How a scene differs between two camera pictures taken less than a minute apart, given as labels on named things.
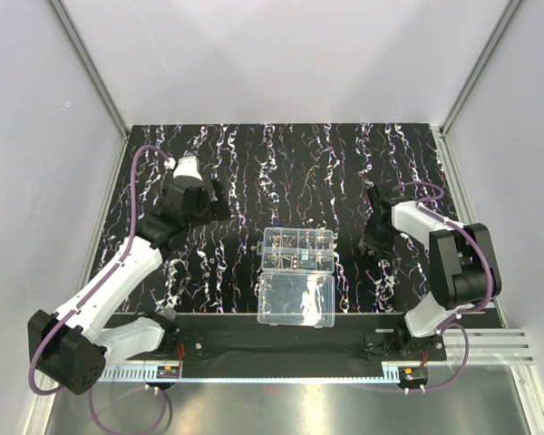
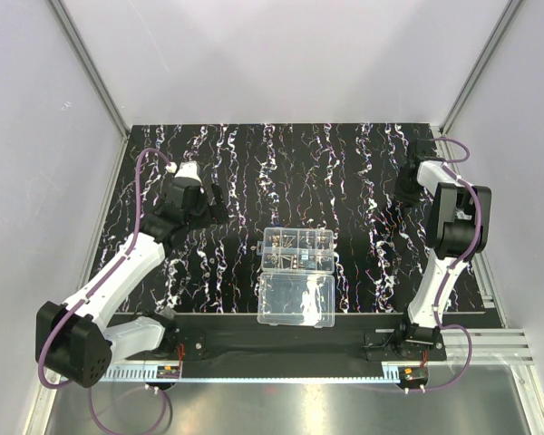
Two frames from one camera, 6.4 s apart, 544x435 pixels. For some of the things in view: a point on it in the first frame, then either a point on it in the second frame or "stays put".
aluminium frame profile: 79,47 stays put
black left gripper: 213,201 stays put
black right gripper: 377,217 -> 408,189
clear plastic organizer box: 297,285 stays put
